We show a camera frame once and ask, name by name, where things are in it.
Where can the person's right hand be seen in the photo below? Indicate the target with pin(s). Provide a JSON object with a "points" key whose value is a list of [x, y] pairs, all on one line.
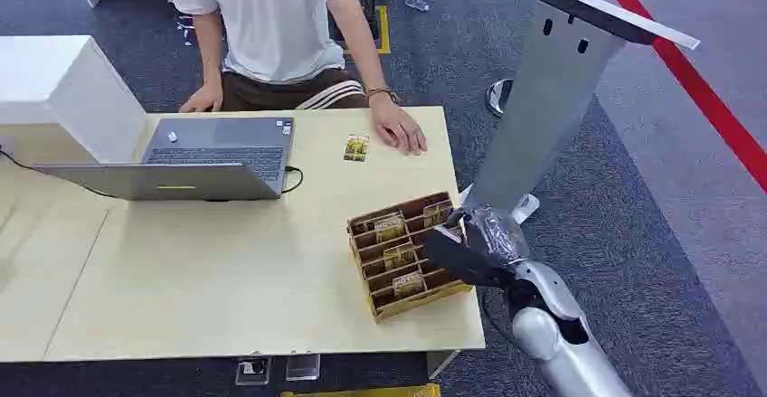
{"points": [[202, 101]]}

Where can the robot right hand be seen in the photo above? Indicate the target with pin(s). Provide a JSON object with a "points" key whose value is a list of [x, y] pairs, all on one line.
{"points": [[494, 238]]}

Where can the person's left hand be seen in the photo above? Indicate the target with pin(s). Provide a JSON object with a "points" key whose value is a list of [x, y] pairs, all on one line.
{"points": [[398, 126]]}

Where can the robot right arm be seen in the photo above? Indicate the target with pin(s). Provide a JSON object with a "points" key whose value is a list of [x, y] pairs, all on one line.
{"points": [[569, 364]]}

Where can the grey laptop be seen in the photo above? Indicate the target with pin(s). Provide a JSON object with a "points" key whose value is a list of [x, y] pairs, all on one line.
{"points": [[215, 142]]}

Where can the small white dongle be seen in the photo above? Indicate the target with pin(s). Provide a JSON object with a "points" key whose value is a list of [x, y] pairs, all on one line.
{"points": [[172, 137]]}

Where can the yellow printed card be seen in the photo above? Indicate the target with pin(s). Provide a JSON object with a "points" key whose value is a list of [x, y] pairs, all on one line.
{"points": [[436, 214], [399, 256], [356, 148], [409, 284], [390, 227]]}

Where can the person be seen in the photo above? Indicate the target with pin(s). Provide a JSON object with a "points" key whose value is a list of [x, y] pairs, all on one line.
{"points": [[269, 23]]}

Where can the chrome stanchion base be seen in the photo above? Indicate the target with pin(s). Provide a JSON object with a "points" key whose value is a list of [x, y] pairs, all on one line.
{"points": [[498, 98]]}

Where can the black stand with yellow base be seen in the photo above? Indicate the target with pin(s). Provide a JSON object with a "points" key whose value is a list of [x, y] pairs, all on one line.
{"points": [[374, 17]]}

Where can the clear plastic bottle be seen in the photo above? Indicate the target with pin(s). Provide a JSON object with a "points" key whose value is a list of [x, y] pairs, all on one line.
{"points": [[416, 3]]}

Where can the wooden card box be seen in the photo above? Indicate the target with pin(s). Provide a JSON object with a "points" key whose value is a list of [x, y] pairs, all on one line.
{"points": [[386, 309]]}

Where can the white cabinet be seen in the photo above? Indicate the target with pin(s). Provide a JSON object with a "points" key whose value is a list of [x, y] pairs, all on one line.
{"points": [[66, 95]]}

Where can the grey sign stand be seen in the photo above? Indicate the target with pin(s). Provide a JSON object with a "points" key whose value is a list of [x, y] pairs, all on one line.
{"points": [[539, 106]]}

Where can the yellow sheet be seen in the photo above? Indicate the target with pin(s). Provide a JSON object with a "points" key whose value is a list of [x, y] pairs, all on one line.
{"points": [[365, 392]]}

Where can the clear floor plate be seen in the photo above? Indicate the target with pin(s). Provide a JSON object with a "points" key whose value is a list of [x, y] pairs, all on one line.
{"points": [[302, 367]]}

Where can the red barrier belt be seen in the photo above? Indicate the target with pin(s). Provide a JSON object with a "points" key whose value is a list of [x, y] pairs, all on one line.
{"points": [[701, 92]]}

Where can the floor socket box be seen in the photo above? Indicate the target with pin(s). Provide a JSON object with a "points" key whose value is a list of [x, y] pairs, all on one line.
{"points": [[253, 370]]}

